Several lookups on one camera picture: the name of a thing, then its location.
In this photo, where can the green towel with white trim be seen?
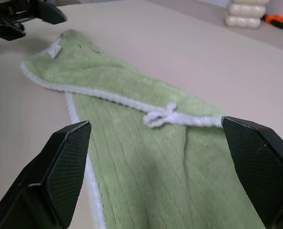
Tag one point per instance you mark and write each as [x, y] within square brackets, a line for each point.
[132, 155]

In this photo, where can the orange and black pliers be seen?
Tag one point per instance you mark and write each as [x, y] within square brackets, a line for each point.
[277, 21]

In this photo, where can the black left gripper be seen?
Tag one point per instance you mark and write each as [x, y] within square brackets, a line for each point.
[10, 10]

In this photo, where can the white bubble plant pot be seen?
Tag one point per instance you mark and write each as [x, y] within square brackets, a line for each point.
[244, 21]

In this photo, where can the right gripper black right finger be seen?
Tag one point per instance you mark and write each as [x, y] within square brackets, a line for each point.
[263, 171]

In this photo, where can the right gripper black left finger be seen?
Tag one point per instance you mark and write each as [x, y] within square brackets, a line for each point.
[48, 181]

